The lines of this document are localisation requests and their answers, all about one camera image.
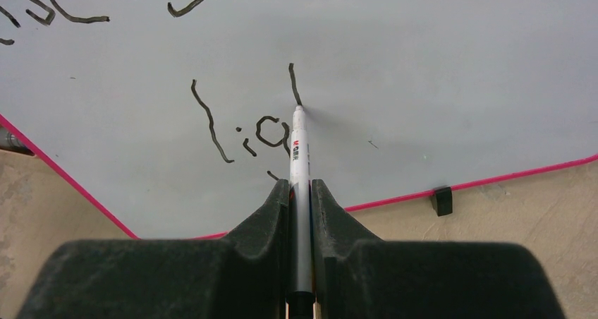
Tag white whiteboard marker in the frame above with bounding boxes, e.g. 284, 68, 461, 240
286, 105, 315, 318

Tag pink-framed whiteboard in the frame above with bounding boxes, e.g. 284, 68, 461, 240
1, 0, 597, 238

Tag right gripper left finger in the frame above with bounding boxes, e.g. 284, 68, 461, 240
18, 179, 289, 318

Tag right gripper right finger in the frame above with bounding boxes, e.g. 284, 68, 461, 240
312, 179, 565, 318

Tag left black whiteboard foot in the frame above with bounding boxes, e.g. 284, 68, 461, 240
431, 186, 453, 217

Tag blue small item in tray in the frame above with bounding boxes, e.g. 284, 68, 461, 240
1, 126, 35, 157

